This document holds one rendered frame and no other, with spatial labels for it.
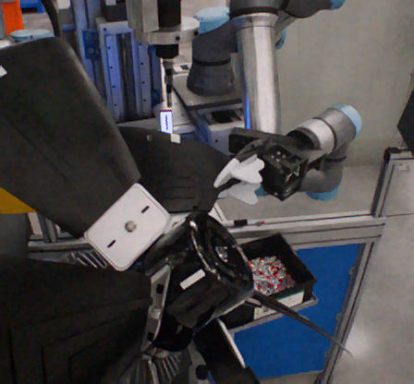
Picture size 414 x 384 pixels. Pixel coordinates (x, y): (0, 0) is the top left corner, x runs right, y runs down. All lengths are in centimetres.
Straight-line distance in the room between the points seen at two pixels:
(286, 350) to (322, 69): 158
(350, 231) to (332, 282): 21
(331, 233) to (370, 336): 94
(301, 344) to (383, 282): 82
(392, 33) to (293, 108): 69
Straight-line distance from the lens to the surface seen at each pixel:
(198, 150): 81
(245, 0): 90
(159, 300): 49
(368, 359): 199
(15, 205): 103
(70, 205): 51
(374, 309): 216
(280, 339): 152
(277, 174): 74
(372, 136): 294
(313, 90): 264
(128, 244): 53
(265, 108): 87
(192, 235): 49
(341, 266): 132
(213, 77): 133
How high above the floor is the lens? 160
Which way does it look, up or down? 35 degrees down
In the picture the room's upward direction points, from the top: straight up
